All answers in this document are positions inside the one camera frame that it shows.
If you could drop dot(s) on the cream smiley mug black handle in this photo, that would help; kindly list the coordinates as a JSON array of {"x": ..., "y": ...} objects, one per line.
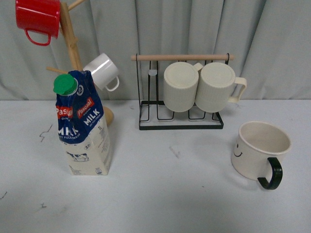
[{"x": 259, "y": 151}]

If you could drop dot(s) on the Pascual milk carton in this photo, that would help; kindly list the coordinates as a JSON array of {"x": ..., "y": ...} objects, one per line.
[{"x": 82, "y": 127}]

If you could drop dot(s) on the left cream ribbed mug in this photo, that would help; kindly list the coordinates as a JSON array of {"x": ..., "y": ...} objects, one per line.
[{"x": 180, "y": 85}]

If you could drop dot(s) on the cream ribbed mug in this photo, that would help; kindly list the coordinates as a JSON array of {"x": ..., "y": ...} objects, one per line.
[
  {"x": 180, "y": 85},
  {"x": 218, "y": 85}
]

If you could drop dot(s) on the right cream ribbed mug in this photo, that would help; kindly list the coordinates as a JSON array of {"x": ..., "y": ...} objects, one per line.
[{"x": 218, "y": 85}]

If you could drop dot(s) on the white hanging mug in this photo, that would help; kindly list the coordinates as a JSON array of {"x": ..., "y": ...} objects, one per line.
[{"x": 104, "y": 73}]

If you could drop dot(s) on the wooden mug tree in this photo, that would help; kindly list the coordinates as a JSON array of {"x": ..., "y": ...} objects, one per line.
[{"x": 71, "y": 41}]

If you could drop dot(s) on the grey curtain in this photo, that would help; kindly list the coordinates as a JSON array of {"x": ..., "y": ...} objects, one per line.
[{"x": 270, "y": 39}]

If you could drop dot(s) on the red enamel mug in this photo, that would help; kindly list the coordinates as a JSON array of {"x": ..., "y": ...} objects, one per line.
[{"x": 38, "y": 16}]

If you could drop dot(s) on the black wire cup rack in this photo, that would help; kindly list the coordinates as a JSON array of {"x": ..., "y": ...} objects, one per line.
[{"x": 154, "y": 115}]

